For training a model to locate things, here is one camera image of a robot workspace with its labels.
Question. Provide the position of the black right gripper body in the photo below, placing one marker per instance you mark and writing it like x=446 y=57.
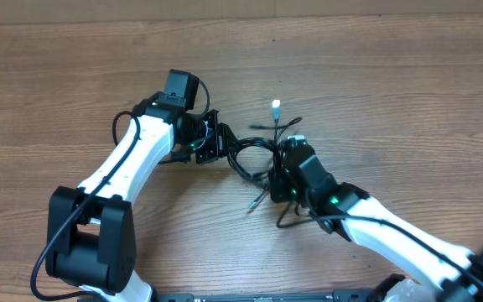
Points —
x=284 y=190

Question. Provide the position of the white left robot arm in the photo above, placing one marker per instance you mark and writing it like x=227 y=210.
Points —
x=91 y=242

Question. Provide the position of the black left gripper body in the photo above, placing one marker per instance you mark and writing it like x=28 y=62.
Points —
x=203 y=135

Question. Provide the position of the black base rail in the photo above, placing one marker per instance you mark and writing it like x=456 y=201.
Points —
x=338 y=295

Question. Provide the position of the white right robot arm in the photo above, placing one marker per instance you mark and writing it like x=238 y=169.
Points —
x=447 y=272

